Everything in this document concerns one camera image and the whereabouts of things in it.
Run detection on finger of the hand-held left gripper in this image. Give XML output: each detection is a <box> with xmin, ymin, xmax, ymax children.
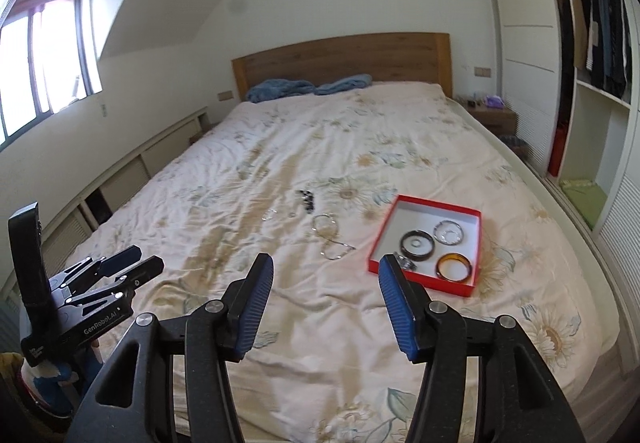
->
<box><xmin>65</xmin><ymin>257</ymin><xmax>165</xmax><ymax>309</ymax></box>
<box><xmin>50</xmin><ymin>245</ymin><xmax>143</xmax><ymax>296</ymax></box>

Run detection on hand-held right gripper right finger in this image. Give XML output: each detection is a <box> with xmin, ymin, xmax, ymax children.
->
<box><xmin>378</xmin><ymin>253</ymin><xmax>586</xmax><ymax>443</ymax></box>

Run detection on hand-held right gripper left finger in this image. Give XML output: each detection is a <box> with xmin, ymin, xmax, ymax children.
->
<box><xmin>65</xmin><ymin>253</ymin><xmax>275</xmax><ymax>443</ymax></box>

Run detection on amber bangle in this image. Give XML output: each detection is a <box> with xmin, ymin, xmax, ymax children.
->
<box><xmin>435</xmin><ymin>254</ymin><xmax>474</xmax><ymax>282</ymax></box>

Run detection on dark brown bangle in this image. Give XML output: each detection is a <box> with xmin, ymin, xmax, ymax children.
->
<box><xmin>403</xmin><ymin>232</ymin><xmax>434</xmax><ymax>260</ymax></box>

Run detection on large silver bangle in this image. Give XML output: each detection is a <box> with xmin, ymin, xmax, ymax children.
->
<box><xmin>434</xmin><ymin>220</ymin><xmax>464</xmax><ymax>245</ymax></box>

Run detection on red cardboard box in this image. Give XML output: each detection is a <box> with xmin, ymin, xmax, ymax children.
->
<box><xmin>367</xmin><ymin>194</ymin><xmax>482</xmax><ymax>297</ymax></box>

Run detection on bed with floral duvet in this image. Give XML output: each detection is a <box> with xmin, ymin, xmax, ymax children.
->
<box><xmin>40</xmin><ymin>80</ymin><xmax>621</xmax><ymax>443</ymax></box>

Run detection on dark waste basket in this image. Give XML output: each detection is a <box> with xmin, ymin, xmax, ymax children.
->
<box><xmin>502</xmin><ymin>136</ymin><xmax>528</xmax><ymax>159</ymax></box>

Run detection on wooden nightstand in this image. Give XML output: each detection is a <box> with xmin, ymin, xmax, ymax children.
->
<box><xmin>472</xmin><ymin>106</ymin><xmax>518</xmax><ymax>131</ymax></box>

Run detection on blue pillow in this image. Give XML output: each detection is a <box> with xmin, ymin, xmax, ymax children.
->
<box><xmin>247</xmin><ymin>79</ymin><xmax>316</xmax><ymax>104</ymax></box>
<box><xmin>315</xmin><ymin>74</ymin><xmax>373</xmax><ymax>96</ymax></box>

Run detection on window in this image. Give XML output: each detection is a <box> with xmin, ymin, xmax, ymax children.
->
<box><xmin>0</xmin><ymin>0</ymin><xmax>103</xmax><ymax>149</ymax></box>

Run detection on green cushion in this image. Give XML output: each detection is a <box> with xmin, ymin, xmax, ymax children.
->
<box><xmin>560</xmin><ymin>179</ymin><xmax>608</xmax><ymax>229</ymax></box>

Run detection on red bag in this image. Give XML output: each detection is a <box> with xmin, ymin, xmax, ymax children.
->
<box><xmin>547</xmin><ymin>120</ymin><xmax>568</xmax><ymax>176</ymax></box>

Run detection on wooden headboard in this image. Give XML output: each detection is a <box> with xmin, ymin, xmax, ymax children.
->
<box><xmin>231</xmin><ymin>32</ymin><xmax>453</xmax><ymax>101</ymax></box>

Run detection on white wardrobe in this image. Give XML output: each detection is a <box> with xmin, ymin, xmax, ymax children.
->
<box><xmin>480</xmin><ymin>0</ymin><xmax>640</xmax><ymax>244</ymax></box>

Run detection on hanging clothes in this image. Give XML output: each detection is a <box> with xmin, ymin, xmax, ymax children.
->
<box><xmin>570</xmin><ymin>0</ymin><xmax>636</xmax><ymax>99</ymax></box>

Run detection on low white wall cabinet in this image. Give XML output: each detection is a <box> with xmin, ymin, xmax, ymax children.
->
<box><xmin>40</xmin><ymin>106</ymin><xmax>211</xmax><ymax>249</ymax></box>

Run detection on silver chain necklace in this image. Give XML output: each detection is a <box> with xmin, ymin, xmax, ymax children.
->
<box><xmin>311</xmin><ymin>214</ymin><xmax>357</xmax><ymax>262</ymax></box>

